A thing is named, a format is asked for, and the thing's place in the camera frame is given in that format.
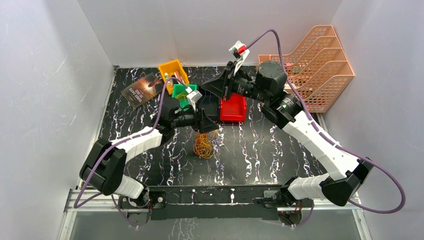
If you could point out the red plastic bin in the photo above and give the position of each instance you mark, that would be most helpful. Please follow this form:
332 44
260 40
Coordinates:
234 109

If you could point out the green plastic bin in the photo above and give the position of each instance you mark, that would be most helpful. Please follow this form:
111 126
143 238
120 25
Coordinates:
179 92

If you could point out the black plastic bin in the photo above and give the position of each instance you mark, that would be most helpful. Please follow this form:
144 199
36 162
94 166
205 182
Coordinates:
210 103

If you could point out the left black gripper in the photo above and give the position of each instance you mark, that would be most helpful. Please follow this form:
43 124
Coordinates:
199 120

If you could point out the peach plastic file rack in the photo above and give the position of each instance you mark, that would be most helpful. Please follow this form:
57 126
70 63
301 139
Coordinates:
318 68

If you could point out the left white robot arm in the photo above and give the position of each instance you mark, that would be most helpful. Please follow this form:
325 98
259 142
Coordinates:
103 169

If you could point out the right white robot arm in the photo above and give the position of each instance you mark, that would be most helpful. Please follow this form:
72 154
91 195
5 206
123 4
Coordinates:
345 173

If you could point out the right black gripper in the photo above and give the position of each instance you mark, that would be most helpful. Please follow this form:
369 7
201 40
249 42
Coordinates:
223 85

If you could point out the dark paperback book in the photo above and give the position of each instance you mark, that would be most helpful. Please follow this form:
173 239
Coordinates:
143 90

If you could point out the markers in yellow bin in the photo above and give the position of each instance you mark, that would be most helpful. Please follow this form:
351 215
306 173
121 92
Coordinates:
175 78

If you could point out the yellow plastic bin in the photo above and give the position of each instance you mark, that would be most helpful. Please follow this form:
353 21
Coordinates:
174 69

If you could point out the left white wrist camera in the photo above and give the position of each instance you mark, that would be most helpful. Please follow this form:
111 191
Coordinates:
192 97

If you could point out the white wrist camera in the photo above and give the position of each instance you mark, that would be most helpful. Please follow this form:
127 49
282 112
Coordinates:
240 52
192 97

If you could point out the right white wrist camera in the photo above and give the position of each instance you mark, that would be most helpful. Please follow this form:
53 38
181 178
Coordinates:
240 52

